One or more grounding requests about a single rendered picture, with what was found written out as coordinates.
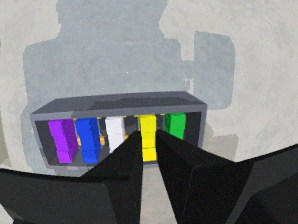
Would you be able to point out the pale cream tray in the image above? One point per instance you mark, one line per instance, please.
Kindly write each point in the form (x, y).
(3, 147)

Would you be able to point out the grey fuse block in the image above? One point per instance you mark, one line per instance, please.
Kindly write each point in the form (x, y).
(71, 132)

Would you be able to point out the yellow fuse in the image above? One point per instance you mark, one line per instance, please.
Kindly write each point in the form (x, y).
(147, 128)

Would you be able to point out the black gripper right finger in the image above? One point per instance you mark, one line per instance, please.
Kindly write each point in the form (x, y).
(207, 189)

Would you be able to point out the green fuse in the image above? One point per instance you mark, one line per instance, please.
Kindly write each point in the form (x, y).
(174, 123)

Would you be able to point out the white fuse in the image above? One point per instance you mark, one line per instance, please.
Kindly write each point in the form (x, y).
(116, 131)

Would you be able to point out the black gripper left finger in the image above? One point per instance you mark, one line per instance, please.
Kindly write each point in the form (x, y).
(110, 193)

